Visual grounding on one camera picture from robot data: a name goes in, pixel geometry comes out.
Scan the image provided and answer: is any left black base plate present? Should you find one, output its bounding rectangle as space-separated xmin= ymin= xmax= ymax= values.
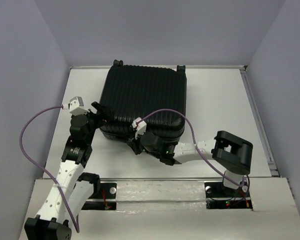
xmin=82 ymin=182 xmax=117 ymax=211

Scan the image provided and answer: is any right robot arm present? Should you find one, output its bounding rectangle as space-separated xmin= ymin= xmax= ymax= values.
xmin=127 ymin=130 xmax=253 ymax=196

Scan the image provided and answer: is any black hard-shell suitcase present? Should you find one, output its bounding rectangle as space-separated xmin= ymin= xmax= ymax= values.
xmin=99 ymin=60 xmax=187 ymax=143

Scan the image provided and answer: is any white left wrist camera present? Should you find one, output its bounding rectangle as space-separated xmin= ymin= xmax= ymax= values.
xmin=68 ymin=96 xmax=89 ymax=116

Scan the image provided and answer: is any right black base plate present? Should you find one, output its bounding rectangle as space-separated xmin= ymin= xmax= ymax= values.
xmin=204 ymin=181 xmax=253 ymax=210

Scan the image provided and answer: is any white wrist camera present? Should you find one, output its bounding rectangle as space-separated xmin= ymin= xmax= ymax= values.
xmin=68 ymin=96 xmax=89 ymax=116
xmin=131 ymin=117 xmax=147 ymax=139

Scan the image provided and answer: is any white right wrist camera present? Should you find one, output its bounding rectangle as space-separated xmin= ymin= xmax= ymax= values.
xmin=131 ymin=117 xmax=147 ymax=139

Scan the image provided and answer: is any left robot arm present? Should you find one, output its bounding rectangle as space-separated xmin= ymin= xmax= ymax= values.
xmin=24 ymin=97 xmax=113 ymax=240

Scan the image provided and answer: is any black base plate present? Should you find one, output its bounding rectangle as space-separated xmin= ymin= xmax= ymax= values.
xmin=82 ymin=182 xmax=117 ymax=211
xmin=204 ymin=181 xmax=253 ymax=210

